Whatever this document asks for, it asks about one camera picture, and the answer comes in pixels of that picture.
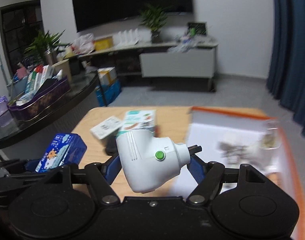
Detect white plug-in repellent heater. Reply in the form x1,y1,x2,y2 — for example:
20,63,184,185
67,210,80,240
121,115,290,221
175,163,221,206
116,129,202,193

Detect white tv cabinet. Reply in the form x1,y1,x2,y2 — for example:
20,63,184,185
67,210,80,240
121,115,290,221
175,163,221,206
79,42,217,92

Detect black round table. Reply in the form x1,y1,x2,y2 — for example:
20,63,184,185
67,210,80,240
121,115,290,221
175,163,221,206
0,72,99,161

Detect large plant steel pot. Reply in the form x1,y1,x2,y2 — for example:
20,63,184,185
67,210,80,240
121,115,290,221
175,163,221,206
24,31,67,65

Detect black green display box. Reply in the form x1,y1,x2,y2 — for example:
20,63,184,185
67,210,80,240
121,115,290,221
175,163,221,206
187,22,207,36

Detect teal bandage box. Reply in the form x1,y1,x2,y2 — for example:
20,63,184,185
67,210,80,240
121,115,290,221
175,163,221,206
117,110,156,136

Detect blue floss pick box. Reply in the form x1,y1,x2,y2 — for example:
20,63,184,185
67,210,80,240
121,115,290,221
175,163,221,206
35,133,87,173

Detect orange white shoebox lid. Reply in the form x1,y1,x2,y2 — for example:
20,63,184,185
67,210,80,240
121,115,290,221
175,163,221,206
169,107,305,239

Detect white plastic bag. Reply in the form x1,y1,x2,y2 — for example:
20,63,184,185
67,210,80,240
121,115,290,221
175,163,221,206
72,33,95,54

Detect blue curtain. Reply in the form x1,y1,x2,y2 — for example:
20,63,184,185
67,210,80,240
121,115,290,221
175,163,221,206
266,0,305,137

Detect potted plant on cabinet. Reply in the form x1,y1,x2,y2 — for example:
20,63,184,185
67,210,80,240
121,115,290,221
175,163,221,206
140,4,168,44

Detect white small carton box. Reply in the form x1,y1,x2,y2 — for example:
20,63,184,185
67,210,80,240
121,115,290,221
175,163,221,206
90,116,122,140

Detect blue storage crate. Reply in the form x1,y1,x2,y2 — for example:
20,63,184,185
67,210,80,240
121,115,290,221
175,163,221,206
95,80,122,107

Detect yellow box on cabinet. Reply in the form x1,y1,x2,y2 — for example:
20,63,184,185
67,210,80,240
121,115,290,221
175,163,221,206
94,36,114,51

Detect light wooden side table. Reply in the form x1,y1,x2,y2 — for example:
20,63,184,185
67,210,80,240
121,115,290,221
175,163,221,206
71,106,303,201

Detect purple decorative tin box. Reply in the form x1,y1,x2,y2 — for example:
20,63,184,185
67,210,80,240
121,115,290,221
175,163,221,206
8,76,71,122

